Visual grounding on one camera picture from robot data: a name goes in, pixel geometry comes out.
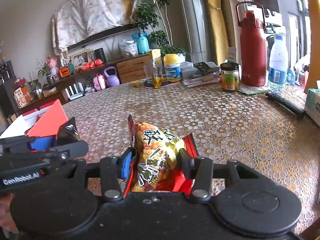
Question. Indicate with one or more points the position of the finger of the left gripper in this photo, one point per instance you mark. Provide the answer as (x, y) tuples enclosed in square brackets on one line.
[(24, 143), (70, 149)]

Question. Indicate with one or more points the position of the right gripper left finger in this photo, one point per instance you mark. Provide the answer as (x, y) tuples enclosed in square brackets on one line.
[(116, 174)]

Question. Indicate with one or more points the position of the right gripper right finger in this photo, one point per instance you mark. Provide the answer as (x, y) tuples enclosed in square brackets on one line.
[(200, 170)]

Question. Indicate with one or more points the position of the dark red chip bag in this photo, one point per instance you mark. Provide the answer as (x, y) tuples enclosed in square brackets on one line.
[(67, 133)]

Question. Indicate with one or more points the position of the orange yellow snack bag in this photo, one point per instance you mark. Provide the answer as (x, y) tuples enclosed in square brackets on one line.
[(156, 162)]

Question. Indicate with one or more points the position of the person left hand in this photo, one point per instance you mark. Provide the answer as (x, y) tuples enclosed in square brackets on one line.
[(7, 221)]

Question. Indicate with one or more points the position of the white red cardboard box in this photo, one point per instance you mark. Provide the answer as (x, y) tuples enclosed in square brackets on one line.
[(38, 123)]

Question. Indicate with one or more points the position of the white router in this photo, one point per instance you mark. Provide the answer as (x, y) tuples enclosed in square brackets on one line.
[(74, 91)]

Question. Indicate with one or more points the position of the pink small backpack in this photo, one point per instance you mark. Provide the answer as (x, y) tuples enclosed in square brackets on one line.
[(99, 82)]

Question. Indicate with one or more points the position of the orange retro radio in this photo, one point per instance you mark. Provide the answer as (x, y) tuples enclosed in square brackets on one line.
[(67, 70)]

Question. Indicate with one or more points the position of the purple kettlebell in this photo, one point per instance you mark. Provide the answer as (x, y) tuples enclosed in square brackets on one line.
[(111, 80)]

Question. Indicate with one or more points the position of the pink plush toy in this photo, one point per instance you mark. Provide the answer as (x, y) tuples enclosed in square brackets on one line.
[(52, 62)]

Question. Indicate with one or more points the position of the framed photo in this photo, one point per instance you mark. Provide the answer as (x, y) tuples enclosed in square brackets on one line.
[(81, 58)]

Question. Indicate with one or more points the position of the wooden tv cabinet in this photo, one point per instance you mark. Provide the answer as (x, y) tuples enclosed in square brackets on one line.
[(130, 69)]

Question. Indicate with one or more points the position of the glass jar black lid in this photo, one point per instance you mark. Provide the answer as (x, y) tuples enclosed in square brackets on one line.
[(230, 76)]

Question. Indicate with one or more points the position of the black cylinder speaker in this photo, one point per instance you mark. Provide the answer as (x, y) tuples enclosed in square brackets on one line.
[(99, 54)]

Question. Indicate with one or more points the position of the drinking glass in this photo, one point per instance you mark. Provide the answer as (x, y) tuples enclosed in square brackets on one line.
[(154, 79)]

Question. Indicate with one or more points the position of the yellow lid vitamin bottle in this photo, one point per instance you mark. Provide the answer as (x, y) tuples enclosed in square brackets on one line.
[(172, 67)]

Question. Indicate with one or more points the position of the teal spray bottle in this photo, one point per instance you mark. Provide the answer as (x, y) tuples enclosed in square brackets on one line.
[(142, 42)]

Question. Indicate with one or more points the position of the clear plastic water bottle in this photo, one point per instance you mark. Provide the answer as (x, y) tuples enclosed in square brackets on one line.
[(278, 65)]

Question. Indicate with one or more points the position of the floral cloth tv cover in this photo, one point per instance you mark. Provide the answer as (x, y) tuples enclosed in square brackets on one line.
[(78, 20)]

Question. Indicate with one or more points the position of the red water bottle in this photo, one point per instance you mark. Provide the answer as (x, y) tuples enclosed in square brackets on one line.
[(253, 46)]

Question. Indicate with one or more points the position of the white floor air conditioner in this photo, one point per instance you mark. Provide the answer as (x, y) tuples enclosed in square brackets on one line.
[(199, 34)]

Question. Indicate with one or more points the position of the yellow curtain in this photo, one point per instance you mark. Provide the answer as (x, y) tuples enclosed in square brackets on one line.
[(224, 28)]

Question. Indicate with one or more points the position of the green potted tree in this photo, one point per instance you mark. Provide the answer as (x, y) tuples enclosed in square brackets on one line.
[(153, 14)]

